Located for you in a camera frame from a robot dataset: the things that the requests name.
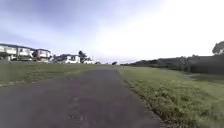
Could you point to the small white building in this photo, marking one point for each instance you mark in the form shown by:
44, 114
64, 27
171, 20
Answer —
89, 61

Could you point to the dark tree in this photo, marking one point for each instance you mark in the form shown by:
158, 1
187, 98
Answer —
82, 55

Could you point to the grey asphalt path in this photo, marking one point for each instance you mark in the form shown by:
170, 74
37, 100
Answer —
96, 100

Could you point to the white house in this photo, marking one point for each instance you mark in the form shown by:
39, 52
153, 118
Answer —
69, 59

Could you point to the pale building with red band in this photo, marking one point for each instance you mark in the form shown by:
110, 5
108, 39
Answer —
43, 54

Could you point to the grass verge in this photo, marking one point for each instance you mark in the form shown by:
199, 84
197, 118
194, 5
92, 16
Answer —
180, 93

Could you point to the dark hedge row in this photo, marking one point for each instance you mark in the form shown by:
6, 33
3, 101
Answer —
186, 63

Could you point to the grass field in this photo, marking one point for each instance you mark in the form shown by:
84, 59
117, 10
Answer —
36, 70

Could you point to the long pale building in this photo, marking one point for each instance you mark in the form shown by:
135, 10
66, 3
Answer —
15, 52

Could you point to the large leafy tree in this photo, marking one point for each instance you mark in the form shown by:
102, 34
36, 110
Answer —
219, 48

